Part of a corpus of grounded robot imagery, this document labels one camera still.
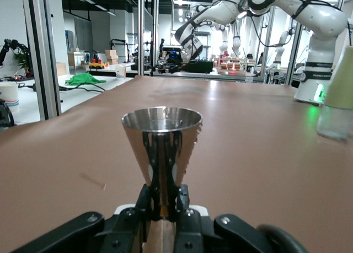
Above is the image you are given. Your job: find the white work table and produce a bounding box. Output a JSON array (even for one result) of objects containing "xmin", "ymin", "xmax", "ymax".
[{"xmin": 0, "ymin": 68, "xmax": 136, "ymax": 127}]

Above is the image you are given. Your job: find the aluminium frame post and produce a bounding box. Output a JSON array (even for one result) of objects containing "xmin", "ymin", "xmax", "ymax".
[
  {"xmin": 152, "ymin": 0, "xmax": 160, "ymax": 74},
  {"xmin": 22, "ymin": 0, "xmax": 63, "ymax": 120},
  {"xmin": 137, "ymin": 0, "xmax": 146, "ymax": 77}
]

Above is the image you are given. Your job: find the green cloth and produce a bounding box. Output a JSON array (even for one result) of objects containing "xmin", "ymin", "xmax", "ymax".
[{"xmin": 65, "ymin": 72, "xmax": 107, "ymax": 86}]

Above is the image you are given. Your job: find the yellow red toy car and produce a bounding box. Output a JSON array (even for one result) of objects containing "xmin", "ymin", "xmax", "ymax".
[{"xmin": 88, "ymin": 58, "xmax": 105, "ymax": 69}]

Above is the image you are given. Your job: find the steel jigger measuring cup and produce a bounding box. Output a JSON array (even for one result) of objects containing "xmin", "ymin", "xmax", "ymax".
[{"xmin": 121, "ymin": 106, "xmax": 204, "ymax": 220}]

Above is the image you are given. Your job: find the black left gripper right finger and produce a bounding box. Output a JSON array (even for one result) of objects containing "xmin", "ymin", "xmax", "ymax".
[{"xmin": 173, "ymin": 184, "xmax": 276, "ymax": 253}]

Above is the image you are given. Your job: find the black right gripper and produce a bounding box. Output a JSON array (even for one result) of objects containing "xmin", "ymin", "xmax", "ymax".
[{"xmin": 156, "ymin": 51, "xmax": 184, "ymax": 74}]

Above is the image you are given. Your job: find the wooden shelf with food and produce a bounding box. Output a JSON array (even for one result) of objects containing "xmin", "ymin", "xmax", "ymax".
[{"xmin": 217, "ymin": 56, "xmax": 248, "ymax": 75}]

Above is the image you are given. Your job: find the striped white bucket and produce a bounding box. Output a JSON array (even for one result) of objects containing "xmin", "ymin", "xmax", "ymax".
[{"xmin": 0, "ymin": 83, "xmax": 20, "ymax": 113}]

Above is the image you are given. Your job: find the aluminium frame rail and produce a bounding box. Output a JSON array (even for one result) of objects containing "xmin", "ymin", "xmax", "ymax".
[{"xmin": 150, "ymin": 72, "xmax": 265, "ymax": 84}]

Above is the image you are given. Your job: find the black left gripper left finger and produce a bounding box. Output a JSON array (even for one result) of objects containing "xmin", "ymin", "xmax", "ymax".
[{"xmin": 16, "ymin": 184, "xmax": 155, "ymax": 253}]

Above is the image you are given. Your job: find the black equipment box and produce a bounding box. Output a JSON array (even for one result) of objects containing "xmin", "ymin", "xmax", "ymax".
[{"xmin": 180, "ymin": 60, "xmax": 213, "ymax": 74}]

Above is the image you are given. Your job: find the green potted plant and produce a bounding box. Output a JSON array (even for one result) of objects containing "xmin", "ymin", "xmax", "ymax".
[{"xmin": 12, "ymin": 47, "xmax": 33, "ymax": 76}]

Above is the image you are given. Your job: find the striped white paper cup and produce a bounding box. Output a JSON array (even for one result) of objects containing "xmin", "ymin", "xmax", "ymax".
[{"xmin": 115, "ymin": 64, "xmax": 127, "ymax": 79}]

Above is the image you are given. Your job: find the green frosted bottle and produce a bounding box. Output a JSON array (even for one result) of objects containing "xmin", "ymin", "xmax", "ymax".
[{"xmin": 316, "ymin": 45, "xmax": 353, "ymax": 140}]

